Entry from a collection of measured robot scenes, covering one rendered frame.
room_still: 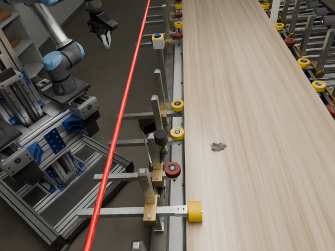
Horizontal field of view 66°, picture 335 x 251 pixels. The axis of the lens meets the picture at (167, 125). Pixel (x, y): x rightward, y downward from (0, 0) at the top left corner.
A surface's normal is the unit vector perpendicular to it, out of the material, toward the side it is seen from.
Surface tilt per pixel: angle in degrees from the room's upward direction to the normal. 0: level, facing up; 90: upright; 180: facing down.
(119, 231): 0
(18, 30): 90
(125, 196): 0
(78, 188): 0
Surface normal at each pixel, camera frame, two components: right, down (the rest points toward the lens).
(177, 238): -0.11, -0.72
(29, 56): -0.11, 0.69
